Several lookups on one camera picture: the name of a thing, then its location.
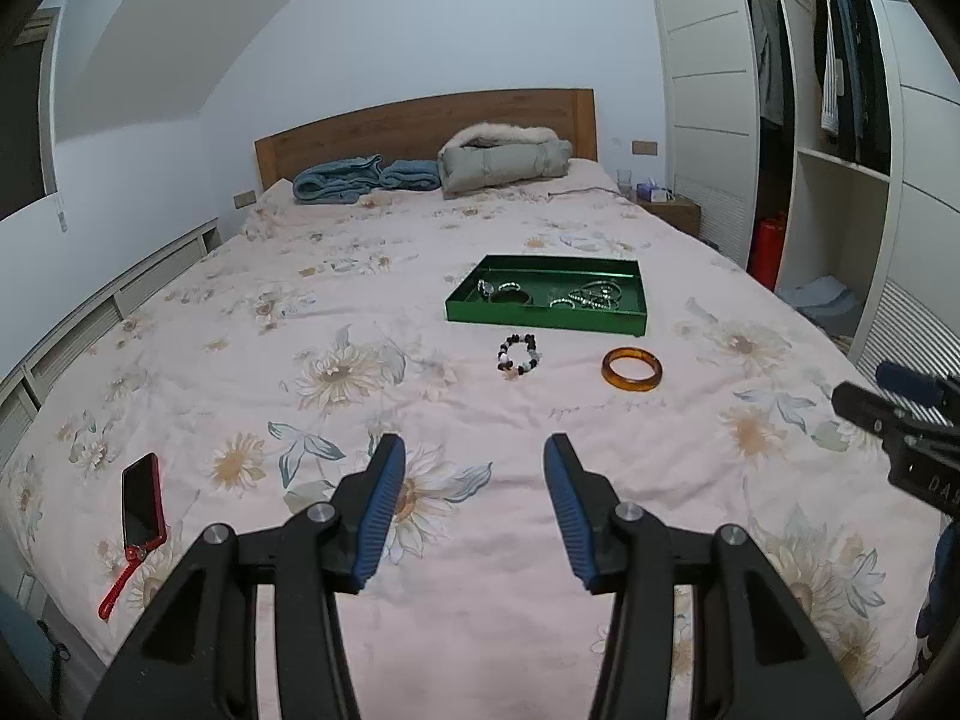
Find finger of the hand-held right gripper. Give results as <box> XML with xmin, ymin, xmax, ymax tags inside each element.
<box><xmin>831</xmin><ymin>381</ymin><xmax>960</xmax><ymax>452</ymax></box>
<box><xmin>876</xmin><ymin>361</ymin><xmax>960</xmax><ymax>412</ymax></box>

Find black and white beaded bracelet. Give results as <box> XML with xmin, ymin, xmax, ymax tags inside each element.
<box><xmin>494</xmin><ymin>331</ymin><xmax>542</xmax><ymax>380</ymax></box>

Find wooden nightstand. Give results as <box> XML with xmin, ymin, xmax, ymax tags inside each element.
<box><xmin>634</xmin><ymin>193</ymin><xmax>703</xmax><ymax>236</ymax></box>

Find green metal tray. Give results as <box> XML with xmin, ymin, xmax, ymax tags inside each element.
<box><xmin>444</xmin><ymin>254</ymin><xmax>649</xmax><ymax>338</ymax></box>

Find striped white hanging garment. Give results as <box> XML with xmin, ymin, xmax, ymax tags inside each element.
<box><xmin>817</xmin><ymin>0</ymin><xmax>842</xmax><ymax>134</ymax></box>

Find dark hanging clothes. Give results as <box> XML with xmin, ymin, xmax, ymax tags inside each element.
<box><xmin>832</xmin><ymin>0</ymin><xmax>895</xmax><ymax>166</ymax></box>

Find wooden headboard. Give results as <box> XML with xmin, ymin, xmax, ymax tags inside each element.
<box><xmin>254</xmin><ymin>88</ymin><xmax>599</xmax><ymax>192</ymax></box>

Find grey hanging garment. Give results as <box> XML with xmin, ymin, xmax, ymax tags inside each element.
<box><xmin>750</xmin><ymin>0</ymin><xmax>785</xmax><ymax>126</ymax></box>

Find red container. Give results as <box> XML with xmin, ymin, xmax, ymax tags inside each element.
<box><xmin>746</xmin><ymin>211</ymin><xmax>788</xmax><ymax>288</ymax></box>

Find phone with red case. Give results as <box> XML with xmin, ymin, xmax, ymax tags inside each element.
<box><xmin>121</xmin><ymin>452</ymin><xmax>167</xmax><ymax>550</ymax></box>

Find small blue folded blanket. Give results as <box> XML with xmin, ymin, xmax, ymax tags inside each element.
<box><xmin>379</xmin><ymin>160</ymin><xmax>442</xmax><ymax>193</ymax></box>

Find bed with floral sheet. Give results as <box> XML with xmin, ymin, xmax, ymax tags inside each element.
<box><xmin>0</xmin><ymin>157</ymin><xmax>960</xmax><ymax>720</ymax></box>

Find white slatted low cabinet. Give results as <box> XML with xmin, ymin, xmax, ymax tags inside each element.
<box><xmin>0</xmin><ymin>217</ymin><xmax>223</xmax><ymax>466</ymax></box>

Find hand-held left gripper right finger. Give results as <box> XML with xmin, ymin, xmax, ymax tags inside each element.
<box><xmin>543</xmin><ymin>433</ymin><xmax>867</xmax><ymax>720</ymax></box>

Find red phone strap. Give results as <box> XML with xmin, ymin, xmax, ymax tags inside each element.
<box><xmin>98</xmin><ymin>544</ymin><xmax>148</xmax><ymax>621</ymax></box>

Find white wardrobe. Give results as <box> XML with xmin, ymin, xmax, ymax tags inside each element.
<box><xmin>641</xmin><ymin>0</ymin><xmax>960</xmax><ymax>421</ymax></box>

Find large blue folded blanket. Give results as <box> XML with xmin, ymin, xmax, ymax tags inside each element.
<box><xmin>292</xmin><ymin>155</ymin><xmax>385</xmax><ymax>206</ymax></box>

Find light blue cloth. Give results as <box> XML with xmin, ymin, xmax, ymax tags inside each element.
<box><xmin>776</xmin><ymin>275</ymin><xmax>863</xmax><ymax>336</ymax></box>

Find grey fur-trimmed jacket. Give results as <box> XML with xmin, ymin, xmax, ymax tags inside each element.
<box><xmin>437</xmin><ymin>122</ymin><xmax>575</xmax><ymax>199</ymax></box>

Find amber bangle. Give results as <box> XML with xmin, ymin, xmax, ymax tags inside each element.
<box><xmin>601</xmin><ymin>346</ymin><xmax>664</xmax><ymax>393</ymax></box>

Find blue suitcase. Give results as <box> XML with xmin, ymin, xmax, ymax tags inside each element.
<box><xmin>0</xmin><ymin>591</ymin><xmax>72</xmax><ymax>720</ymax></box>

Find window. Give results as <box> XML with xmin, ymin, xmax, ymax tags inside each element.
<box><xmin>0</xmin><ymin>6</ymin><xmax>62</xmax><ymax>220</ymax></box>

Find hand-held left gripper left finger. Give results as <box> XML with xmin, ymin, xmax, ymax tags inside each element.
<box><xmin>82</xmin><ymin>433</ymin><xmax>407</xmax><ymax>720</ymax></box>

